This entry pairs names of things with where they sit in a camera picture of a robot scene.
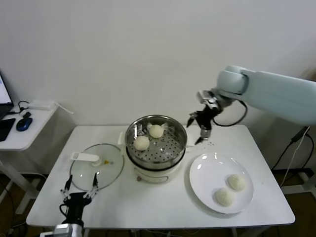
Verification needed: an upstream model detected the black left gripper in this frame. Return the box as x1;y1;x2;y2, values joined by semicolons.
60;172;99;225

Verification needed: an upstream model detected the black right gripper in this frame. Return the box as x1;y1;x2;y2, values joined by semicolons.
186;105;222;146

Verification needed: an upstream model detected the white steamed baozi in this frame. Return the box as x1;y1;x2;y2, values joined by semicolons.
226;174;248;192
149;124;164;138
133;136;151;151
213;187;235;207

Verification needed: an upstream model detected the stainless steel steamer basket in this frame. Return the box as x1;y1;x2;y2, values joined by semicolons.
124;114;188;166

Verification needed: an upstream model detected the glass pot lid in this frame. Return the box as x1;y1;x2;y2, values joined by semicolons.
70;144;125;192

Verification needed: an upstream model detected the white round plate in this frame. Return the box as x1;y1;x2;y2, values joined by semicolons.
189;153;254;214

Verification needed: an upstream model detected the white electric cooker base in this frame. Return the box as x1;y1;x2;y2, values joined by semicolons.
118;131;196;185

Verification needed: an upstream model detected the white side desk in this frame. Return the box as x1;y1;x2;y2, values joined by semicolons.
0;101;61;215

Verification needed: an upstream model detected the blue computer mouse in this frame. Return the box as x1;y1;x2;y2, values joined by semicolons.
16;117;34;131

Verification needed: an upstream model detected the white rectangular box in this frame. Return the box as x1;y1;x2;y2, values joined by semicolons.
29;100;54;111

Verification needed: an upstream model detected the black phone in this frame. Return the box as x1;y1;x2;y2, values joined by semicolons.
0;118;17;142

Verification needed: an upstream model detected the black laptop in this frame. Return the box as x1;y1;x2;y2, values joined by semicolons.
0;70;15;122

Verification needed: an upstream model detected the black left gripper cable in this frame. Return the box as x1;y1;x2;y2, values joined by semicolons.
59;202;71;219

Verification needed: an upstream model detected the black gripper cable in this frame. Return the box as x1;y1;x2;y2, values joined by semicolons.
212;100;248;127
59;202;71;219

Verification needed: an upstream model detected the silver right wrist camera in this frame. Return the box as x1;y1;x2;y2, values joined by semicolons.
197;90;220;108

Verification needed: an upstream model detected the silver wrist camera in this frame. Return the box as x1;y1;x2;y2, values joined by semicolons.
54;223;84;237
197;90;220;108

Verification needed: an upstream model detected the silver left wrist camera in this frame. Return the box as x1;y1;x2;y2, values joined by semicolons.
54;223;84;237

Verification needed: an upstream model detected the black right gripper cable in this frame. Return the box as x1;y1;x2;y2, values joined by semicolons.
212;100;248;127

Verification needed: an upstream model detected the thin white cable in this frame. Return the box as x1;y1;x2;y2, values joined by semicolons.
53;101;74;115

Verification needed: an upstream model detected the black cable with plug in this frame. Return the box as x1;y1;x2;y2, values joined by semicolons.
9;100;33;119

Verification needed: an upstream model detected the black cable with adapter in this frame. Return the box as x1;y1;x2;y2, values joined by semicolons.
271;127;311;171

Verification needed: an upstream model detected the white hanging cable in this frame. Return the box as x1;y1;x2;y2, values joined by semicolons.
280;133;312;190

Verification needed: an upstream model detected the thin black hanging cable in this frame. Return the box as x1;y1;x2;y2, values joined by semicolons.
297;135;314;173

